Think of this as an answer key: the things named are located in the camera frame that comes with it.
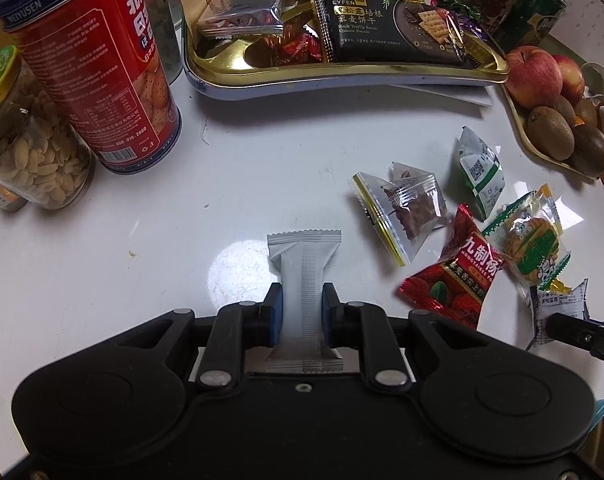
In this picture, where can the red apple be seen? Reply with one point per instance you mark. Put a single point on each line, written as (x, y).
(571, 77)
(531, 77)

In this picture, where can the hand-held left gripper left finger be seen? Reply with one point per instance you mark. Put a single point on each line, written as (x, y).
(273, 315)

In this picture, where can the white and blue packet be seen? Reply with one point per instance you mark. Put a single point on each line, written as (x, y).
(556, 305)

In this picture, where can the red snack packet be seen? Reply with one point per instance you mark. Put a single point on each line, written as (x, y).
(451, 280)

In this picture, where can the green-edged cookie packet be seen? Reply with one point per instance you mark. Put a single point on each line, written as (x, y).
(531, 245)

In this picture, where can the green box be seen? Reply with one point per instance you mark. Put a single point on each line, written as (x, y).
(531, 15)

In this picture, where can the clear yellow-edged snack packet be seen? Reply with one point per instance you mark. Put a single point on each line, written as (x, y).
(406, 205)

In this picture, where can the gold fruit tray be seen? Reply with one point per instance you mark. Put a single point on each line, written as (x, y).
(541, 158)

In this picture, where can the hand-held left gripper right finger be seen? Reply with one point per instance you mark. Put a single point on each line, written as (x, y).
(329, 315)

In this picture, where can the brown kiwi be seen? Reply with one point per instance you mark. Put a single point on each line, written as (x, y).
(564, 110)
(549, 132)
(589, 152)
(586, 112)

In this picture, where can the black cracker packet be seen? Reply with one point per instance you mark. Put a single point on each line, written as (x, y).
(371, 30)

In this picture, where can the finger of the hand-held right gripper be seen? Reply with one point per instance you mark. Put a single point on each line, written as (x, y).
(569, 330)

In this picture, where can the green and white packet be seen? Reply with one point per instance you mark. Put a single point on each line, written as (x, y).
(476, 175)

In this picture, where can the red biscuit can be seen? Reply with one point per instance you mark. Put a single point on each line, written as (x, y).
(92, 70)

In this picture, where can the white snack packet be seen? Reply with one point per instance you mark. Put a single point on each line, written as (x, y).
(302, 270)

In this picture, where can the gold tray with white underside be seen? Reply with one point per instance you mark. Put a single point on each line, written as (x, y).
(332, 77)

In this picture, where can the desk calendar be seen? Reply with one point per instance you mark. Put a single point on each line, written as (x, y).
(591, 5)

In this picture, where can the clear plastic bottle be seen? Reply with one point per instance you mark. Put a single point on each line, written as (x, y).
(167, 35)

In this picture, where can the glass jar of peanuts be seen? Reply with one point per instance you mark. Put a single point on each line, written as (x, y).
(37, 155)

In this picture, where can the small glass jar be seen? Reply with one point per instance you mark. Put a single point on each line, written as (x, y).
(7, 199)

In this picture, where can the white neck massager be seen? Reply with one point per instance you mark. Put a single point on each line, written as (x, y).
(594, 67)

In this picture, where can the red wrapped candy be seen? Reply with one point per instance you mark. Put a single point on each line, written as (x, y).
(299, 45)

